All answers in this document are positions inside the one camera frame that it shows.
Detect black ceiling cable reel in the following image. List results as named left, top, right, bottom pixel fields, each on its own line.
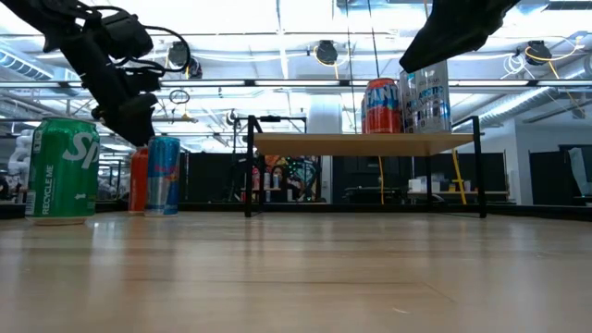
left=315, top=39, right=340, bottom=66
left=525, top=40, right=552, bottom=67
left=166, top=40, right=191, bottom=68

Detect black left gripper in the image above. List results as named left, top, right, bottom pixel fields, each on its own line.
left=62, top=27, right=161, bottom=149

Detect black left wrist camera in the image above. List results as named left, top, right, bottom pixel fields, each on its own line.
left=99, top=12, right=154, bottom=60

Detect black partition wall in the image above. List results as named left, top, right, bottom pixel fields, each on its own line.
left=332, top=154, right=508, bottom=205
left=179, top=151, right=246, bottom=204
left=529, top=150, right=592, bottom=205

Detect black aluminium table frame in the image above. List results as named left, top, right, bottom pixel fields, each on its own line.
left=0, top=199, right=592, bottom=221

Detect blue silver Red Bull can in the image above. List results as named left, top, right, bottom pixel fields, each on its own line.
left=143, top=135, right=182, bottom=218

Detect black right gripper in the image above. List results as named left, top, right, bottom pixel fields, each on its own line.
left=398, top=0, right=522, bottom=74

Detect green Sprite can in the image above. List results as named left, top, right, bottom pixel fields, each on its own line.
left=25, top=116, right=102, bottom=227

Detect white Celsius can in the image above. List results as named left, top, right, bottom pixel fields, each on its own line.
left=399, top=68, right=417, bottom=134
left=413, top=54, right=453, bottom=134

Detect long ceiling light strip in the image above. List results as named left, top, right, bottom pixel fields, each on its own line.
left=0, top=78, right=592, bottom=89

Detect colourful mural panel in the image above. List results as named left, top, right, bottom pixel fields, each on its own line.
left=252, top=154, right=321, bottom=204

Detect orange hanging cable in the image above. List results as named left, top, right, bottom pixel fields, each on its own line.
left=377, top=155, right=386, bottom=205

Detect wooden shelf black legs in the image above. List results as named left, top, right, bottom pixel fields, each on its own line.
left=243, top=114, right=488, bottom=219

